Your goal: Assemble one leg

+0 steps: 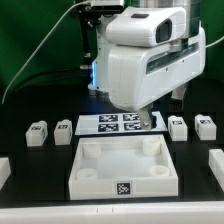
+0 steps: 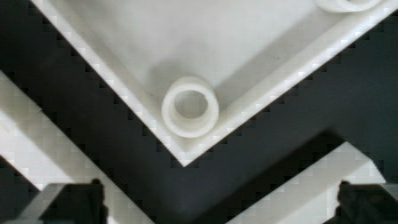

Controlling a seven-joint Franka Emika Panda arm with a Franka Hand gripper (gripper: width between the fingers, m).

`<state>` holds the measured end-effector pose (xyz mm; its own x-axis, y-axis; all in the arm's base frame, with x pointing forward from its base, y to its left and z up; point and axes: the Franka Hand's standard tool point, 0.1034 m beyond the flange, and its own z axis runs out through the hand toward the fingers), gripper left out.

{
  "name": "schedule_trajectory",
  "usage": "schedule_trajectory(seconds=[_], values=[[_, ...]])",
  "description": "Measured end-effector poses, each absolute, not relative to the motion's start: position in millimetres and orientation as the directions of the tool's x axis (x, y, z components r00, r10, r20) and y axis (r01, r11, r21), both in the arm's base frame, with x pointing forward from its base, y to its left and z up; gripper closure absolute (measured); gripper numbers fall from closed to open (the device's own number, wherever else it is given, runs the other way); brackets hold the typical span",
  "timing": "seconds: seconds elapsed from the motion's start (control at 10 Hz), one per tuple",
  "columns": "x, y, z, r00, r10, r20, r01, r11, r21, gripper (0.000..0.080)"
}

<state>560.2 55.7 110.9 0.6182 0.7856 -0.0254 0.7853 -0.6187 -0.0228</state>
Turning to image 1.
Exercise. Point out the white square tabletop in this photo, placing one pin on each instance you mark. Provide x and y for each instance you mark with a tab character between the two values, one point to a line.
122	167

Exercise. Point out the white obstacle block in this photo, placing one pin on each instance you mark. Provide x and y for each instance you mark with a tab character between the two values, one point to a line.
5	171
216	164

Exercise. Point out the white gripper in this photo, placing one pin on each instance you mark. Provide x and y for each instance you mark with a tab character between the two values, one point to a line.
137	78

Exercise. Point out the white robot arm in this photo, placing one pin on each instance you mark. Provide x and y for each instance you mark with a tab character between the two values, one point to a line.
145	24

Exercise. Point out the paper sheet with markers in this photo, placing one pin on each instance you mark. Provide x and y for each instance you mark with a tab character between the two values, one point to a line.
108	124

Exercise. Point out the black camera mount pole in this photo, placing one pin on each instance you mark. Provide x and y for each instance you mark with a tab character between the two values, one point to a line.
88	19

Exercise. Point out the white right obstacle block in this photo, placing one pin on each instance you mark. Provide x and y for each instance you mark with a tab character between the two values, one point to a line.
216	164

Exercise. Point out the white left obstacle block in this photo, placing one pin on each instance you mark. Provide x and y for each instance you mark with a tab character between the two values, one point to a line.
5	171

